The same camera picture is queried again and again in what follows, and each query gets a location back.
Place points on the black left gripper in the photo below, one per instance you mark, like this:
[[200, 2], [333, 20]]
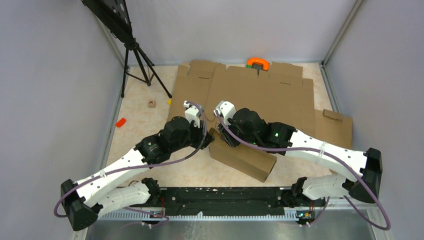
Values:
[[199, 132]]

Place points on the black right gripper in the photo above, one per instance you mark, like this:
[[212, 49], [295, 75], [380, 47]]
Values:
[[233, 143]]

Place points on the brown cardboard box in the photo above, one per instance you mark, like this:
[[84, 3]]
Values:
[[254, 163]]

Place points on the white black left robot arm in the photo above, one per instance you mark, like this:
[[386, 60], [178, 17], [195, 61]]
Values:
[[85, 200]]

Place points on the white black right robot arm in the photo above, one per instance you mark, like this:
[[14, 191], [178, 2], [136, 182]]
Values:
[[356, 173]]

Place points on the flat cardboard sheet pile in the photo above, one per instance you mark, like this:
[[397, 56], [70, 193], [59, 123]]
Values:
[[280, 94]]

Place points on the small wooden letter cube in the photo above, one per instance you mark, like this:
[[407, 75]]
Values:
[[152, 104]]

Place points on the orange green toy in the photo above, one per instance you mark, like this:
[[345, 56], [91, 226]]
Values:
[[257, 63]]

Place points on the small orange block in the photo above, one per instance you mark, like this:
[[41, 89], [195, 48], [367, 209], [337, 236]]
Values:
[[121, 122]]

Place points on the black tripod music stand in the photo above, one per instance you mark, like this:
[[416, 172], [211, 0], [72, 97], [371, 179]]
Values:
[[114, 15]]

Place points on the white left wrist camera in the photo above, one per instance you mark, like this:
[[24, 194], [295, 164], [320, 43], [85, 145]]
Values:
[[193, 113]]

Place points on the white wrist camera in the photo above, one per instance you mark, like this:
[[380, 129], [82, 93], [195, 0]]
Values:
[[225, 110], [193, 113]]

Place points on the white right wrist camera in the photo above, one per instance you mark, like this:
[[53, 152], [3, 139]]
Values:
[[225, 110]]

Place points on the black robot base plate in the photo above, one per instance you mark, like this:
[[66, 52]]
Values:
[[231, 201]]

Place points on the white slotted cable duct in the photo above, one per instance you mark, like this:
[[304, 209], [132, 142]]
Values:
[[127, 215]]

